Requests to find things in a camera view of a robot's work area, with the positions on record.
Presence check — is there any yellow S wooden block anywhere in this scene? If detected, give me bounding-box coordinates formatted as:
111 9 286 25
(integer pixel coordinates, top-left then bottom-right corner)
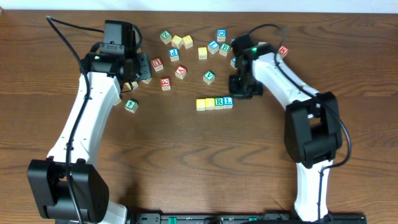
198 47 208 60

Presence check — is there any green V block centre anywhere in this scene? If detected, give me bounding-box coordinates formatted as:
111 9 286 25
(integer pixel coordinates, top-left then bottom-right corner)
203 70 216 85

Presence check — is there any yellow O wooden block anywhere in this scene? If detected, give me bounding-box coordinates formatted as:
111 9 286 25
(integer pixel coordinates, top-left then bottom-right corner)
205 98 215 110

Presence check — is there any red A wooden block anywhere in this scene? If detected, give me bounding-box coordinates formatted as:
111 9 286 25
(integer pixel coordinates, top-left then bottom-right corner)
175 65 187 80

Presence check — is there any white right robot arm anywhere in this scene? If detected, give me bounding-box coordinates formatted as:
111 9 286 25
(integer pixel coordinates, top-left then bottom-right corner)
229 44 346 222

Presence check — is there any green Z wooden block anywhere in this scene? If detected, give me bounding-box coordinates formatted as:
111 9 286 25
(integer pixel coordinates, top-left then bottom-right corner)
160 30 172 45

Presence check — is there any green 4 wooden block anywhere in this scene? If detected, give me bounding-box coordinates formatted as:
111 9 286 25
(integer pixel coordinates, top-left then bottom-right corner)
124 100 138 113

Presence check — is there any red M wooden block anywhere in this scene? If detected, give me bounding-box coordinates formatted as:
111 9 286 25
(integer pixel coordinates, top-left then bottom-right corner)
278 45 289 58

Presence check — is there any blue l block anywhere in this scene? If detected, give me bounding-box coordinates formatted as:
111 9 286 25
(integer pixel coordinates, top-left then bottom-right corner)
223 96 234 109
207 40 220 54

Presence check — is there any yellow block beside Z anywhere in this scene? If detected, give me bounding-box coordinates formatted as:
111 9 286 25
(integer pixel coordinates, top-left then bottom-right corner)
171 35 183 49

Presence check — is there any green R wooden block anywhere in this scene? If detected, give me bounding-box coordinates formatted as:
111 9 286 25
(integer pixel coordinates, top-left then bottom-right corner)
215 97 224 110

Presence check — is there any yellow K wooden block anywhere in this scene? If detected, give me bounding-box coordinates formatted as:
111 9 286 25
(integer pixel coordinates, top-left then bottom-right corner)
125 82 139 91

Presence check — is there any red U block left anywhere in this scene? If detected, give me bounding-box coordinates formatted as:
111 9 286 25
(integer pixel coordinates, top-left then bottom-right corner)
150 57 164 72

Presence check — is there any blue P wooden block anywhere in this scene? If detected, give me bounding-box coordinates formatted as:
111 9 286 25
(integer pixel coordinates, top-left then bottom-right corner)
169 48 180 62

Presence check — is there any yellow Q wooden block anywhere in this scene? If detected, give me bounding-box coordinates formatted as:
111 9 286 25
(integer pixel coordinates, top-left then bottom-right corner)
182 35 193 49

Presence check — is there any green B wooden block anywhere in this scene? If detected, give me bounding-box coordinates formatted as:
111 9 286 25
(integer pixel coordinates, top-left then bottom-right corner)
219 42 231 57

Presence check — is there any blue D block top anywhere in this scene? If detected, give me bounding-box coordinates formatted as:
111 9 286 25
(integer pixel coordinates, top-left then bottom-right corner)
216 29 226 42

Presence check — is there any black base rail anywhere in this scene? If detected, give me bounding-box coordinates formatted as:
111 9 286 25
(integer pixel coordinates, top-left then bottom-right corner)
126 212 367 224

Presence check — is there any green N wooden block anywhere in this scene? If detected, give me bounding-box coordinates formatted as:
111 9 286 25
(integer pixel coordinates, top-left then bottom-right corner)
142 78 152 84

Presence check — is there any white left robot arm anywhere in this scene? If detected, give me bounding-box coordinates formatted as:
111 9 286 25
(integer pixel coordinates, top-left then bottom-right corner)
27 52 152 223

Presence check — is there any yellow C wooden block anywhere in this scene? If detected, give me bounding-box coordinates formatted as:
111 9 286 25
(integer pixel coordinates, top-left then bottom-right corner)
196 98 206 111

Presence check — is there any blue I wooden block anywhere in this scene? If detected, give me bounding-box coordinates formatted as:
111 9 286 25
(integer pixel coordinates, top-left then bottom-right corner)
231 57 237 69

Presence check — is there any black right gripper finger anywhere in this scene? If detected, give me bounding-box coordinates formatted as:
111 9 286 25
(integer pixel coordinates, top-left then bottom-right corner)
228 75 245 99
137 53 152 80

